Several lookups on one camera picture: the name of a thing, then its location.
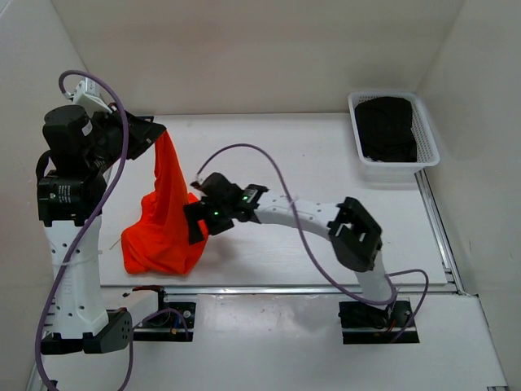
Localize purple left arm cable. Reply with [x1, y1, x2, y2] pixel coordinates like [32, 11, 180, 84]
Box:
[34, 70, 135, 388]

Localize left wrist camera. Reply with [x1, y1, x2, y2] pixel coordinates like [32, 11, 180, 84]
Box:
[63, 77, 113, 117]

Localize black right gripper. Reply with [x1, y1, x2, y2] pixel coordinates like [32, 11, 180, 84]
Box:
[185, 197, 236, 244]

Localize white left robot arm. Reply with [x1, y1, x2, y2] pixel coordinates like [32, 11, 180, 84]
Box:
[36, 105, 166, 355]

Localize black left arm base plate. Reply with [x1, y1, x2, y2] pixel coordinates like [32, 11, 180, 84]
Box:
[119, 285, 196, 342]

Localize black folded shorts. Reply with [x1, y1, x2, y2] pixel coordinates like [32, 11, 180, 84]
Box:
[354, 97, 418, 163]

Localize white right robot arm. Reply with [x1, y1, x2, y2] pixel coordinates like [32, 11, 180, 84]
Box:
[183, 184, 397, 326]

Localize blue label sticker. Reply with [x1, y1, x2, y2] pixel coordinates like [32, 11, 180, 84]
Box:
[133, 116, 155, 123]

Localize orange shorts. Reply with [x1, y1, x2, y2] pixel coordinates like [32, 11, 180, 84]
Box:
[121, 132, 208, 276]

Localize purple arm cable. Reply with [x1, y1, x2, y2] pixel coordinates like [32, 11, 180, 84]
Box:
[34, 70, 135, 388]
[195, 143, 431, 341]

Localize aluminium table edge rail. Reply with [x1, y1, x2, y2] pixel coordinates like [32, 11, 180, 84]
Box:
[102, 283, 458, 296]

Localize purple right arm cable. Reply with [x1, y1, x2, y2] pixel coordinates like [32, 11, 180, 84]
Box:
[195, 143, 431, 341]

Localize white plastic basket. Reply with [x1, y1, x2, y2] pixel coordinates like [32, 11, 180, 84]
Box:
[348, 90, 440, 182]

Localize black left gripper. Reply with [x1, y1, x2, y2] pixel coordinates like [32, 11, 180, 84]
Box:
[84, 102, 166, 174]

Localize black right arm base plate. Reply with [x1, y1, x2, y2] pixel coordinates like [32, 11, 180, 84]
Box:
[338, 300, 420, 345]

